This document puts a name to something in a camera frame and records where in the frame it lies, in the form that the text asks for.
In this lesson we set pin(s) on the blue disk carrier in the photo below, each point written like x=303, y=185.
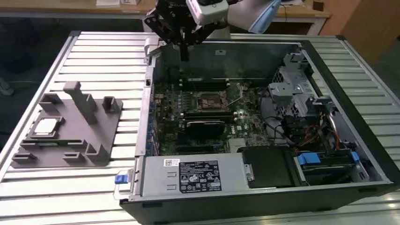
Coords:
x=307, y=159

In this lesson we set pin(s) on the wooden desk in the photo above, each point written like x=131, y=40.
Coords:
x=63, y=9

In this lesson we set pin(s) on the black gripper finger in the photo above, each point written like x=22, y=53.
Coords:
x=163, y=28
x=200, y=35

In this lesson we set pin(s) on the small black box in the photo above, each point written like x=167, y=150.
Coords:
x=318, y=5

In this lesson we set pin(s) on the silver chipset heatsink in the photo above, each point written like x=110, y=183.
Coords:
x=238, y=145

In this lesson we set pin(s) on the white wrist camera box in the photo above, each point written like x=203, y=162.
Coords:
x=210, y=11

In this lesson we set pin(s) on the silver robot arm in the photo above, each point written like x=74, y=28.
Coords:
x=239, y=11

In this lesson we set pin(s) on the green motherboard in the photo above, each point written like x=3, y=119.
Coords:
x=252, y=134

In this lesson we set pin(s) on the black graphics card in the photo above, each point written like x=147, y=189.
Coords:
x=204, y=130

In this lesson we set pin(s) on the blue case latch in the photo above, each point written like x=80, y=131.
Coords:
x=122, y=179

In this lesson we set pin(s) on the white cardboard box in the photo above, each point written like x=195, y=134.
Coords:
x=131, y=2

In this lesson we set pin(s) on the black power supply label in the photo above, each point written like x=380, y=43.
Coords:
x=198, y=178

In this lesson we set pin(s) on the metal disk bay cage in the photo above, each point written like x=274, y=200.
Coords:
x=283, y=90

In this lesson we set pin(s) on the black PC case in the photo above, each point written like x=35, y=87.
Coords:
x=282, y=206

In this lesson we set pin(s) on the silver green-edged CPU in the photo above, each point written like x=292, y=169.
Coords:
x=47, y=126

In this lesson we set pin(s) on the blue plastic tab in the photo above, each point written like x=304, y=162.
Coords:
x=354, y=157

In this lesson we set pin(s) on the white paper sheet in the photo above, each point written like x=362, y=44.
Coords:
x=107, y=2

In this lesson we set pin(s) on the white barcode sticker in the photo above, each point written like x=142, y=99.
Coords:
x=171, y=162

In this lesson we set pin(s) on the CPU socket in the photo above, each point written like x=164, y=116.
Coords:
x=212, y=103

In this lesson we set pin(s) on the grey parts rack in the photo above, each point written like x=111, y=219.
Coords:
x=78, y=140

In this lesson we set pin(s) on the white case wall label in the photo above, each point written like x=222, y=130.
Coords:
x=220, y=52

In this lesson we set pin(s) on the grey power supply unit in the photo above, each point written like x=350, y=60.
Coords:
x=156, y=178

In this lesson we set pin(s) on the black plastic shroud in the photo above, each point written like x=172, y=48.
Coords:
x=268, y=167

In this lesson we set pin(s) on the wooden cabinet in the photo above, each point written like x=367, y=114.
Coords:
x=375, y=23

